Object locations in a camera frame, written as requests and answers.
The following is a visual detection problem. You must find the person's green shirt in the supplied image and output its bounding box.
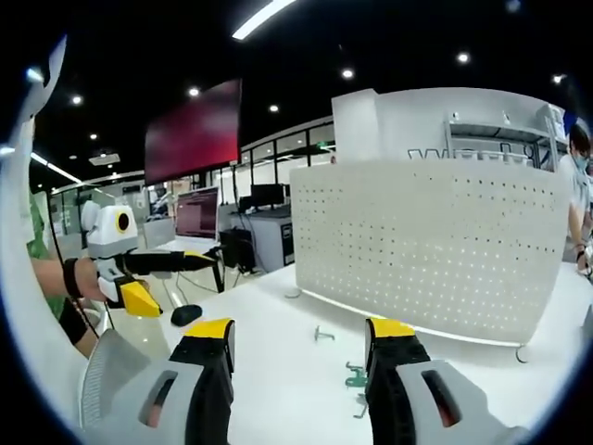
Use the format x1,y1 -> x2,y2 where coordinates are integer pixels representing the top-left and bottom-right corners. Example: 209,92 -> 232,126
28,184 -> 66,321

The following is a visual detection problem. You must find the black computer tower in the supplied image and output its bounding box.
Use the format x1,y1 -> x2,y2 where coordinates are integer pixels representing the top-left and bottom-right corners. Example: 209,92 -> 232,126
219,228 -> 257,275

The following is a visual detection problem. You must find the black computer mouse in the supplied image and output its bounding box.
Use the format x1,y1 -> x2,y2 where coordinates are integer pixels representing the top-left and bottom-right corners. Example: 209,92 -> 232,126
170,303 -> 204,327

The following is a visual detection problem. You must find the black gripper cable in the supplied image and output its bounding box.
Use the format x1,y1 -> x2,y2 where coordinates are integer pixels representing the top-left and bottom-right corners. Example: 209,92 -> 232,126
44,201 -> 101,339

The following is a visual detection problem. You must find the white desk with black legs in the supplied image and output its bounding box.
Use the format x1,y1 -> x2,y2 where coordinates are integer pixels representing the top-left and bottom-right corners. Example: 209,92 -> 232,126
152,238 -> 229,295

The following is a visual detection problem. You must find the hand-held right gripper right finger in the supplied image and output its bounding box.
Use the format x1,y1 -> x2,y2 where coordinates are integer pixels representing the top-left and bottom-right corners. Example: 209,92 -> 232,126
364,317 -> 532,445

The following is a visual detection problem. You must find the white partition wall unit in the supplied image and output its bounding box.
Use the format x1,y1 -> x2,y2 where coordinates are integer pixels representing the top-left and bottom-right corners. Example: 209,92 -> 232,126
330,86 -> 564,173

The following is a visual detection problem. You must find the person's left hand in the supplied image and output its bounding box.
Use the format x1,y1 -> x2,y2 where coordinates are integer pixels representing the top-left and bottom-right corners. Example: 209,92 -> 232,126
75,257 -> 110,303

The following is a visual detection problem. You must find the grey mesh office chair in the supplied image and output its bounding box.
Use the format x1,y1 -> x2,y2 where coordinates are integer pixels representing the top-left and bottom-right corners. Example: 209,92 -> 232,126
77,327 -> 164,430

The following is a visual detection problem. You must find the green hook assembly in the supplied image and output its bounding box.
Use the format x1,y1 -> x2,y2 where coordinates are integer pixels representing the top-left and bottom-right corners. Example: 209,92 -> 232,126
344,360 -> 371,388

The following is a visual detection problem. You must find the large dark red screen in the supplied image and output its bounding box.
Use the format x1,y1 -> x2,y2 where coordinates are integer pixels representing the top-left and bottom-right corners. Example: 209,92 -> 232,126
144,78 -> 244,186

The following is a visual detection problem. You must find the white perforated mounting plate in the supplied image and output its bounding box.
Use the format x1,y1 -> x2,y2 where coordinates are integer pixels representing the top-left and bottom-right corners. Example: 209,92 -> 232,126
288,159 -> 574,363

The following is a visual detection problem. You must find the white metal shelf rack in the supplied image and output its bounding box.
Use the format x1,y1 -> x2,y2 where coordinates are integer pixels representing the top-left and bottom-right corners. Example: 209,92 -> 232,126
443,103 -> 570,173

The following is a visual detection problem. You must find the white-framed computer monitor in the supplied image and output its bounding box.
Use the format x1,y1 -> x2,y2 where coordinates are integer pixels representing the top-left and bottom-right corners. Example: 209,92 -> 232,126
174,185 -> 221,241

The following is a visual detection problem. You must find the black wristband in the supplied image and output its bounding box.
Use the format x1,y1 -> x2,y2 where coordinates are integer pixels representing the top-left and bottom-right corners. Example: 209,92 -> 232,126
63,257 -> 85,299

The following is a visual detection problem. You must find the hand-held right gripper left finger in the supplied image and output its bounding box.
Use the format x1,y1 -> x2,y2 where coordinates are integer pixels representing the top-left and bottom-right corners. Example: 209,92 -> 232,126
87,318 -> 236,445

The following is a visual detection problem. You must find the black desktop monitor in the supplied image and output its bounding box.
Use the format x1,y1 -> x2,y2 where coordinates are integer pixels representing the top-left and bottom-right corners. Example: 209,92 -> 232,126
249,183 -> 291,210

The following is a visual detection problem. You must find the grey storage cabinet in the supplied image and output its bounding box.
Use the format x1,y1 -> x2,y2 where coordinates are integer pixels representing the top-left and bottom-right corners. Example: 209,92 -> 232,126
248,214 -> 297,273

